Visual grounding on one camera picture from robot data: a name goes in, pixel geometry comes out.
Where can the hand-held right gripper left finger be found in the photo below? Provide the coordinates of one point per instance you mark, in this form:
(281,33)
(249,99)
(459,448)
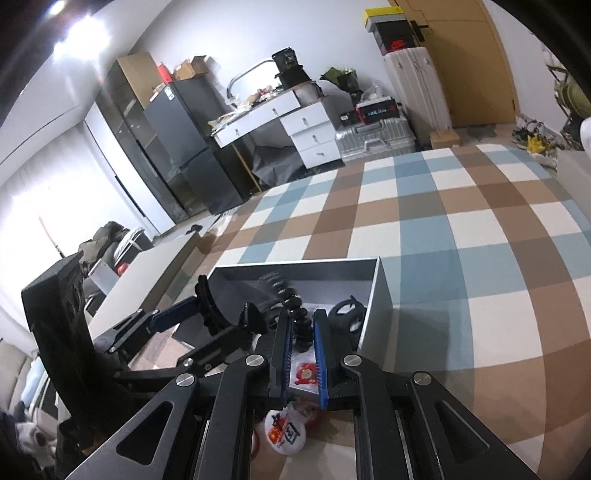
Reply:
(287,350)

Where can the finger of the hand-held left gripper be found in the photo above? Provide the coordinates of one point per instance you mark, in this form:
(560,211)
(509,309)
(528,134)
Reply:
(221,350)
(173,314)

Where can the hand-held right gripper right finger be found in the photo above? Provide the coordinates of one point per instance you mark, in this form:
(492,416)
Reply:
(321,360)

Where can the curved black hair clip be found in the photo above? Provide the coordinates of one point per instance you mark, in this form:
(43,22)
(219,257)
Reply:
(210,307)

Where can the round black claw clip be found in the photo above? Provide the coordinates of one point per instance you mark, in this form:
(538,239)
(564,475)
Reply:
(346,314)

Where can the grey cardboard box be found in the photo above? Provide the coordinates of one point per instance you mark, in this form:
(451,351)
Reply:
(376,314)

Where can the white red packet in box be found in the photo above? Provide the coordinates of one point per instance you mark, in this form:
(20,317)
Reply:
(304,374)

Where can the beige sofa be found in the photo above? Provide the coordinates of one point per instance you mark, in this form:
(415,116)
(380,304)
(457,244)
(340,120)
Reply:
(18,374)

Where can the beige bed board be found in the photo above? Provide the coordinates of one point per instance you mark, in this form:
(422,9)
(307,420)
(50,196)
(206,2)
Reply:
(575,170)
(147,267)

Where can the dark clothes pile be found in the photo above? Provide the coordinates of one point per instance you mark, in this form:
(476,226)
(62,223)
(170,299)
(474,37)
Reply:
(101,244)

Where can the checkered blanket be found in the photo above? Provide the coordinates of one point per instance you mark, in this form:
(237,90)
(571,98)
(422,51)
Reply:
(438,277)

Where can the dark grey fridge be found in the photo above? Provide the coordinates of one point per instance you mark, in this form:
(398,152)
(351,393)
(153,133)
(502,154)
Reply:
(194,138)

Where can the glass door cabinet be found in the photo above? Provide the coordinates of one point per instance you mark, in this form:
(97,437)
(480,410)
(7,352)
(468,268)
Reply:
(134,138)

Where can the grey cloth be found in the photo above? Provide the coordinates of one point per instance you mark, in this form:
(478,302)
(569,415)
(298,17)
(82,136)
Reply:
(277,166)

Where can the desk clutter pile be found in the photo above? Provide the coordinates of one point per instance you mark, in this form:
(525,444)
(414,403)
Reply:
(244,108)

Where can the silver suitcase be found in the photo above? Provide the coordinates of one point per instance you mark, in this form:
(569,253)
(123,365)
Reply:
(374,141)

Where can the white vanity desk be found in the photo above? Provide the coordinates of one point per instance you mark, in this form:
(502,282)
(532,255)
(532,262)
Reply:
(309,124)

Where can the tan wooden cabinet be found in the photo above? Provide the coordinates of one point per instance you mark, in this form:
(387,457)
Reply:
(136,78)

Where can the red paper bag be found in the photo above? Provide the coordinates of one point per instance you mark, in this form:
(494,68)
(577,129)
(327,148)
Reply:
(165,73)

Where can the open cardboard box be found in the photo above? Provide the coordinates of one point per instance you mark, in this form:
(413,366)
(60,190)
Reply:
(189,69)

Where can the oval mirror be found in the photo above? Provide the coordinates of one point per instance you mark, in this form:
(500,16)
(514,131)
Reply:
(249,78)

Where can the black box with red stripe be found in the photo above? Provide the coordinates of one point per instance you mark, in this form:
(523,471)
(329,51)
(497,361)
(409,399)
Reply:
(369,111)

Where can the small cardboard box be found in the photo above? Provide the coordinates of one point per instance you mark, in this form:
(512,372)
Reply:
(445,137)

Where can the white ribbed bin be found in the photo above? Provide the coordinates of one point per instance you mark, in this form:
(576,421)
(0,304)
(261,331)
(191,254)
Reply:
(307,93)

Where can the black bag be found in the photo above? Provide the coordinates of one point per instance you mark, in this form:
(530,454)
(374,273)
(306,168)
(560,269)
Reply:
(291,69)

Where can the clear plastic bag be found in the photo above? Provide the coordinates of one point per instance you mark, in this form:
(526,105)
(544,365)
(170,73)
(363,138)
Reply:
(373,91)

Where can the dark wrapped bouquet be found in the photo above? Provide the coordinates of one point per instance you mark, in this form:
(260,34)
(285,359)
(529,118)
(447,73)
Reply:
(344,81)

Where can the white suitcase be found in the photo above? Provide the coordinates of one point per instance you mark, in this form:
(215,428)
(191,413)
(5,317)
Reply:
(415,92)

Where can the ceiling light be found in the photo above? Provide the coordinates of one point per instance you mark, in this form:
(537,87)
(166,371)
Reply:
(78,34)

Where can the pile of slippers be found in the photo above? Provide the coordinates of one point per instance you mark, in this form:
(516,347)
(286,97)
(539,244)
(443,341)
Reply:
(535,138)

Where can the wooden door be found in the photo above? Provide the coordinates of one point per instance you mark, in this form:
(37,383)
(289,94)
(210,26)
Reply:
(466,69)

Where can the black red shoebox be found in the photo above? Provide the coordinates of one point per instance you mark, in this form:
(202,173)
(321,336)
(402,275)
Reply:
(397,44)

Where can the dark grey shoebox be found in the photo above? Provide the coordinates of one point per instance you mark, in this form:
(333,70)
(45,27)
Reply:
(388,26)

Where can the yellow shoebox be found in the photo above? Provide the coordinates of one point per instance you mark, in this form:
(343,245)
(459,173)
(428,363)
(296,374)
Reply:
(381,14)

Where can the olive hanging garment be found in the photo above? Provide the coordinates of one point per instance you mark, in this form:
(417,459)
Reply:
(572,97)

